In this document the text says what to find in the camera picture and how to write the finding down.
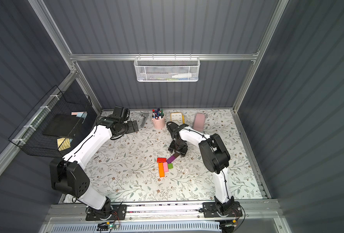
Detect small circuit board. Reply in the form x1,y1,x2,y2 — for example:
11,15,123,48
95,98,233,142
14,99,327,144
96,222,120,233

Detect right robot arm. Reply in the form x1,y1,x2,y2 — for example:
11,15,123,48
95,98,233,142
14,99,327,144
166,121,235,216

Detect white wire basket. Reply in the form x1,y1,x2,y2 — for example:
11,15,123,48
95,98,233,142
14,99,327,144
134,55,201,83

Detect white tube in basket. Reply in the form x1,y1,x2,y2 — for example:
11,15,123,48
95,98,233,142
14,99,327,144
172,73,192,80

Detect purple wooden block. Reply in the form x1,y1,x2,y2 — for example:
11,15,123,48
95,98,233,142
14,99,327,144
167,155,176,164

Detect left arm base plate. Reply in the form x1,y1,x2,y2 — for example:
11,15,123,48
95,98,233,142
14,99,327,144
85,204,127,221

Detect pink wooden block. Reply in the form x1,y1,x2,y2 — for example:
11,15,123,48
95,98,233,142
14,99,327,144
163,162,169,173

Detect pink case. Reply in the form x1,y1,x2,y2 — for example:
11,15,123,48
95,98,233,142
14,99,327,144
193,113,205,133

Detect pink blue sticky notes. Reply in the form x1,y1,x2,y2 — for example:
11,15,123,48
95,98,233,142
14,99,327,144
71,112,87,118

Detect yellow tray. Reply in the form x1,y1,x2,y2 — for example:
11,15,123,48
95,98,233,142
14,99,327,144
170,112,185,125

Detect pink pen cup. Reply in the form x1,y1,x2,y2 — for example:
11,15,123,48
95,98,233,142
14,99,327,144
152,108,166,130

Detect black notebook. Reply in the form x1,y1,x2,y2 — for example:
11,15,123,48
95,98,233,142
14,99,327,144
42,114,84,138

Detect red wooden block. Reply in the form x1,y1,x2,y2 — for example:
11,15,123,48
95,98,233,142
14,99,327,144
157,158,167,163

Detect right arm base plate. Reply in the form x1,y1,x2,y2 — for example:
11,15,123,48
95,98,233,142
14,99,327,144
199,201,243,218

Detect orange wooden block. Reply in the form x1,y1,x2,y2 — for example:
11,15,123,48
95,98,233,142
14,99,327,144
158,163,165,178

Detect yellow sticky notes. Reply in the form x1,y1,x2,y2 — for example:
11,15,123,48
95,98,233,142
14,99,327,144
57,138,73,151

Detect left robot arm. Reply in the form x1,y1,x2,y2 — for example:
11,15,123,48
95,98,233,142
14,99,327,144
49,106,138,220

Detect black wire basket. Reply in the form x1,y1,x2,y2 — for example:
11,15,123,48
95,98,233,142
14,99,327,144
9,85,97,158

